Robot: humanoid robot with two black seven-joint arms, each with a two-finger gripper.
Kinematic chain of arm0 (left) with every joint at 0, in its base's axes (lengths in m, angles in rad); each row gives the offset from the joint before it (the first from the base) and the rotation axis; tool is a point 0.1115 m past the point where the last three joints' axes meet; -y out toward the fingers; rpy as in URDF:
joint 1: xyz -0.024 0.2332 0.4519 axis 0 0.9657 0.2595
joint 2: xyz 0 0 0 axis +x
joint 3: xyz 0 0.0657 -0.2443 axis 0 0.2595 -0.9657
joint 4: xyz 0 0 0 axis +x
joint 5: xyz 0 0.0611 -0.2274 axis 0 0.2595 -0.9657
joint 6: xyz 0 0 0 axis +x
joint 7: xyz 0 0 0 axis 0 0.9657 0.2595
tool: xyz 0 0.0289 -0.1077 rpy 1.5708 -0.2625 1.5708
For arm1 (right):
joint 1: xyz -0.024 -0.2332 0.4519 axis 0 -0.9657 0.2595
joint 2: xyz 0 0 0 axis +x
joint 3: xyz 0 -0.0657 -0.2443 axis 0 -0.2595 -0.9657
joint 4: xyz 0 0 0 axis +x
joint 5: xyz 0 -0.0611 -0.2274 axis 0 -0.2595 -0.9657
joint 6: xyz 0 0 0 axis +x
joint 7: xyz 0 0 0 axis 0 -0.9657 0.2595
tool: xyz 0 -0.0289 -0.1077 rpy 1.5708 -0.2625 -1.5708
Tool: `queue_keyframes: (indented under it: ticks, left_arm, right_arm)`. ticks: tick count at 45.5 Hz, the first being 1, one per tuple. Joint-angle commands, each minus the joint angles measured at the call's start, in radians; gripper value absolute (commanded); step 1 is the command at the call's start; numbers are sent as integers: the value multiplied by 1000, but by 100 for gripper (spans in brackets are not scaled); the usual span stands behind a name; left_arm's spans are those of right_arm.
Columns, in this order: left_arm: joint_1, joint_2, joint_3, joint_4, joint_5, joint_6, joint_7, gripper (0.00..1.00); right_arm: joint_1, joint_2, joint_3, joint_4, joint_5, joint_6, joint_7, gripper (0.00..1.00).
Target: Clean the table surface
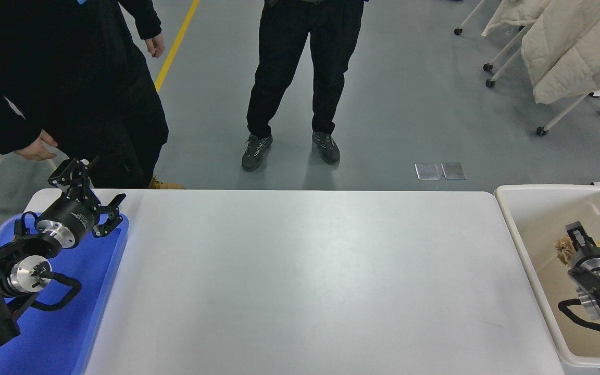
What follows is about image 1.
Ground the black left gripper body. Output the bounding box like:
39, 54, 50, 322
40, 196, 98, 245

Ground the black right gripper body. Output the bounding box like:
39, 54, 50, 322
568, 246, 600, 274

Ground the tan paper ball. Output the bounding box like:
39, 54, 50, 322
555, 236, 578, 265

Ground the person's hand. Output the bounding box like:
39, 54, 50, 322
144, 33, 166, 59
14, 130, 59, 161

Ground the large pale plastic bin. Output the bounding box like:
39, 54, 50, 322
494, 184, 600, 371

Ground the person with tan boots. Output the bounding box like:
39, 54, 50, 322
0, 0, 184, 191

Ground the blue plastic tray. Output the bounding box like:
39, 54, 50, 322
0, 212, 130, 375

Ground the cream quilted jacket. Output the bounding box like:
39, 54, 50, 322
481, 0, 553, 37
533, 0, 600, 105
520, 0, 600, 87

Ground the person with grey sneakers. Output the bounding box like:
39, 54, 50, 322
241, 0, 366, 172

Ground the white chair frame with casters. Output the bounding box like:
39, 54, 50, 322
485, 48, 523, 88
454, 0, 524, 72
535, 77, 600, 137

